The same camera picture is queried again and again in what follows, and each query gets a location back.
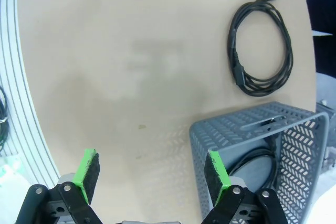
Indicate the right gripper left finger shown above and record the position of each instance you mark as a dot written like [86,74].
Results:
[86,176]

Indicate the person in olive henley sweater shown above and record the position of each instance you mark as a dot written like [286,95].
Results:
[324,11]

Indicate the white grooved table frame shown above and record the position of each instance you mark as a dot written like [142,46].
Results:
[18,82]

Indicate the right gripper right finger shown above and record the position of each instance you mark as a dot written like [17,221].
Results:
[216,176]

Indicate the grey perforated plastic basket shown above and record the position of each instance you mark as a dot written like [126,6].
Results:
[223,129]

